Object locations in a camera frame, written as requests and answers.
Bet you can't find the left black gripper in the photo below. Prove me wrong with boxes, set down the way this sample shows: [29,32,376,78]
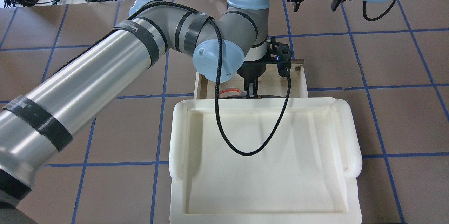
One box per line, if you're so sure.
[237,36,293,99]

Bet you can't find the light wooden drawer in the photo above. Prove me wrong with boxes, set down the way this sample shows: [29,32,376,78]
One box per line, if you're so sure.
[194,59,308,99]

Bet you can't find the orange grey scissors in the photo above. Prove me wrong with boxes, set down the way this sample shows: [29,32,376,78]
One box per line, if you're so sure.
[219,88,285,99]

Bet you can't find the cream plastic tray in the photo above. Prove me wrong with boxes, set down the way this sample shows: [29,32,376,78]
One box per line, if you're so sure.
[169,97,362,224]

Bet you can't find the right black braided cable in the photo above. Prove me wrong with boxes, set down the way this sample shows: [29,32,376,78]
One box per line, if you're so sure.
[362,0,398,22]

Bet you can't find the black braided cable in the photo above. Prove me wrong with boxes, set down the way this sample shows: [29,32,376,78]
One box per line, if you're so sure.
[362,0,398,22]
[133,1,292,156]

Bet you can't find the left black braided cable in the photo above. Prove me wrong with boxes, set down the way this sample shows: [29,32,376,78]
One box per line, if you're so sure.
[133,1,292,156]

